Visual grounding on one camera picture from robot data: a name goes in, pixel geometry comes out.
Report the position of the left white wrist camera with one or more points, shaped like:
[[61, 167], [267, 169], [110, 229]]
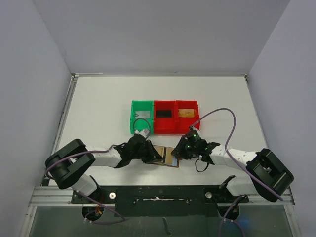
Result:
[[145, 133]]

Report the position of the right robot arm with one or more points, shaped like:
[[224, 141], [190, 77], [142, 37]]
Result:
[[267, 175]]

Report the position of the red plastic bin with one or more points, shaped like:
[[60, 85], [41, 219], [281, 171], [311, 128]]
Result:
[[164, 125], [182, 124]]

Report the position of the middle red plastic bin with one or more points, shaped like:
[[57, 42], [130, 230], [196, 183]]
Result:
[[164, 125]]

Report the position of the right red plastic bin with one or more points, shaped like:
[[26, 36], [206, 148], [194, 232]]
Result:
[[182, 124]]

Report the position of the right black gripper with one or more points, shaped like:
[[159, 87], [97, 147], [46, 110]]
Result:
[[182, 148]]

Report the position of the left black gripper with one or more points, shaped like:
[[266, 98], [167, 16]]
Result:
[[152, 155]]

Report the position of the green plastic bin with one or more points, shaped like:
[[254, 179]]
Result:
[[141, 123]]

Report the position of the gold card with black stripe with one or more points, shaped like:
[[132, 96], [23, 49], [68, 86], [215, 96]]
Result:
[[168, 157]]

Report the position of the gold card with grey stripe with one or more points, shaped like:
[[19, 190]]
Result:
[[186, 113]]

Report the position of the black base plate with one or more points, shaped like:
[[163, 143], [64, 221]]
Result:
[[165, 201]]

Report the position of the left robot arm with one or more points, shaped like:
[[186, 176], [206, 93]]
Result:
[[68, 165]]

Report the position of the black card in red bin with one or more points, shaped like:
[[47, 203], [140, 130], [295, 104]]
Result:
[[163, 114]]

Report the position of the brown leather card holder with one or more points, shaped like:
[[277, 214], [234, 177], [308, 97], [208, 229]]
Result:
[[160, 161]]

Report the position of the silver card in green bin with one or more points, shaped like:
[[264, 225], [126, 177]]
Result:
[[142, 114]]

